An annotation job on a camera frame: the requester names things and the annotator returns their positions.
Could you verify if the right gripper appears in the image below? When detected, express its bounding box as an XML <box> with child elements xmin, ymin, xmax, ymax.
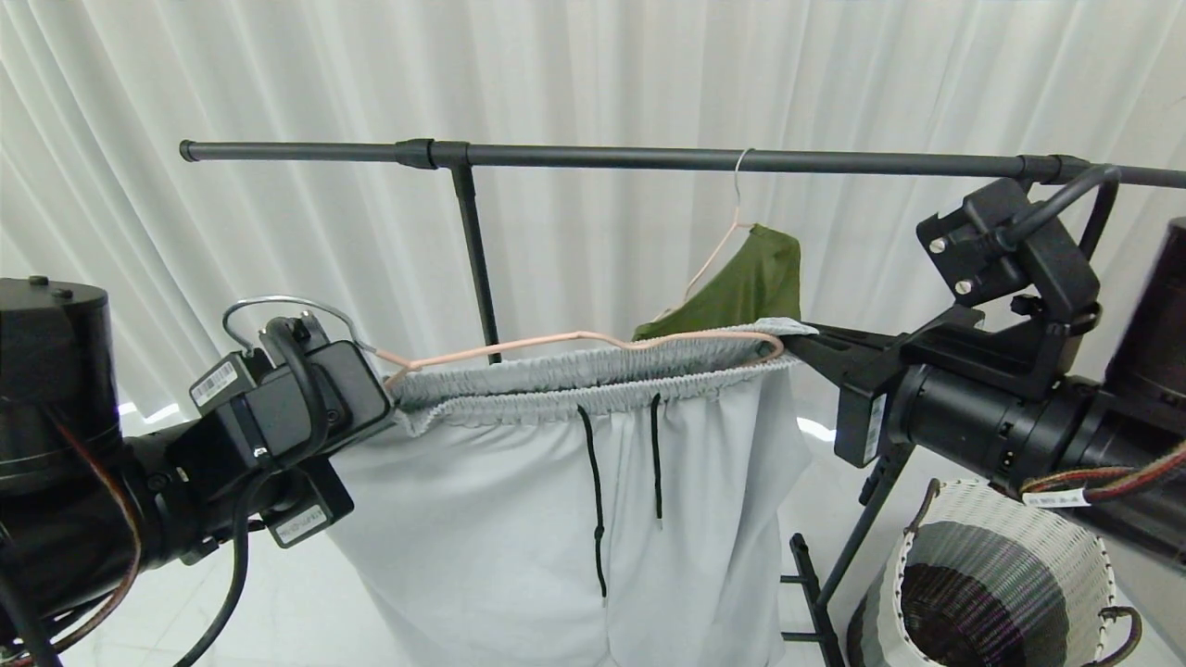
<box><xmin>834</xmin><ymin>364</ymin><xmax>1105</xmax><ymax>494</ymax></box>

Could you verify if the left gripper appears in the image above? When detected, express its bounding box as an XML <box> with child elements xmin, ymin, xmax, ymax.
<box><xmin>130</xmin><ymin>417</ymin><xmax>355</xmax><ymax>559</ymax></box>

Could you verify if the green long-sleeved shirt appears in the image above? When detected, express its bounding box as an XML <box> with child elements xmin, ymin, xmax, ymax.
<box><xmin>633</xmin><ymin>224</ymin><xmax>802</xmax><ymax>342</ymax></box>

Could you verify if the pink clothes hanger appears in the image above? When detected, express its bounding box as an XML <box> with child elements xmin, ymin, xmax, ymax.
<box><xmin>681</xmin><ymin>148</ymin><xmax>756</xmax><ymax>308</ymax></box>
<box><xmin>222</xmin><ymin>295</ymin><xmax>787</xmax><ymax>388</ymax></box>

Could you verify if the white laundry basket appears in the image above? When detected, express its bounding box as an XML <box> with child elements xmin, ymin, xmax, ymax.
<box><xmin>845</xmin><ymin>477</ymin><xmax>1142</xmax><ymax>667</ymax></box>

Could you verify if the black clothes rack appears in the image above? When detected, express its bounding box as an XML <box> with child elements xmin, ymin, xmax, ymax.
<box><xmin>179</xmin><ymin>139</ymin><xmax>1186</xmax><ymax>667</ymax></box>

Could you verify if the white curtain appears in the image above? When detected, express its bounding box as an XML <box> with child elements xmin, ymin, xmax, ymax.
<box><xmin>0</xmin><ymin>0</ymin><xmax>1186</xmax><ymax>436</ymax></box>

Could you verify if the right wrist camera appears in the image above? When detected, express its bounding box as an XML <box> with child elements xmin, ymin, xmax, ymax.
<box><xmin>903</xmin><ymin>178</ymin><xmax>1104</xmax><ymax>399</ymax></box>

